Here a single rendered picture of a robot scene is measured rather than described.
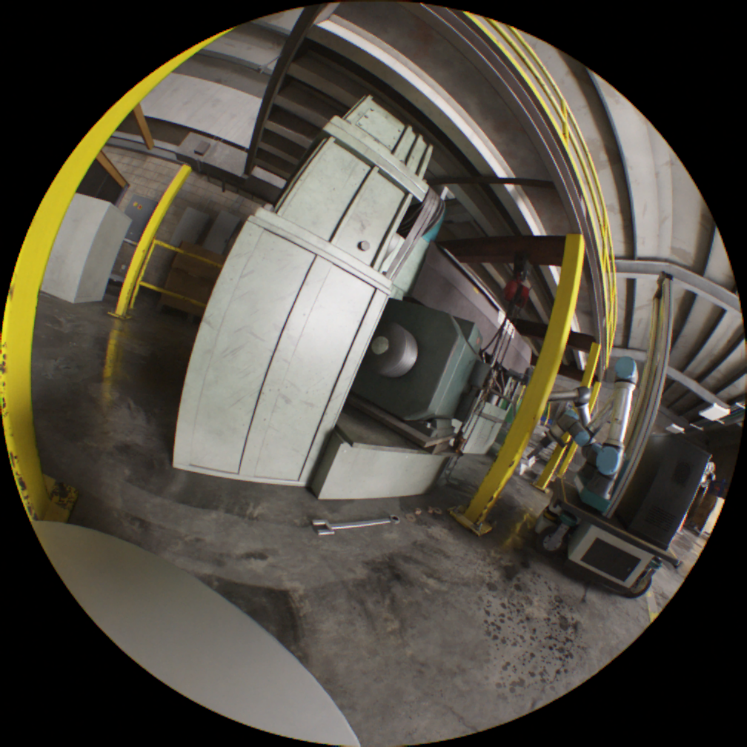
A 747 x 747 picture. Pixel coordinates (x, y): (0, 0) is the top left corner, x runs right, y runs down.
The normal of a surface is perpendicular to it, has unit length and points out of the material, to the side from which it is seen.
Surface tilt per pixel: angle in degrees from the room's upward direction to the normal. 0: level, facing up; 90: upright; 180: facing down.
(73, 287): 90
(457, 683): 0
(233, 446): 90
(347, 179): 90
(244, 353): 90
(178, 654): 1
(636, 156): 171
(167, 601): 1
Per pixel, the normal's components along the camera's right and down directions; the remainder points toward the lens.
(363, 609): 0.39, -0.92
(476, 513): -0.76, -0.28
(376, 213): 0.52, 0.29
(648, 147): -0.31, 0.95
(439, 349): -0.54, -0.16
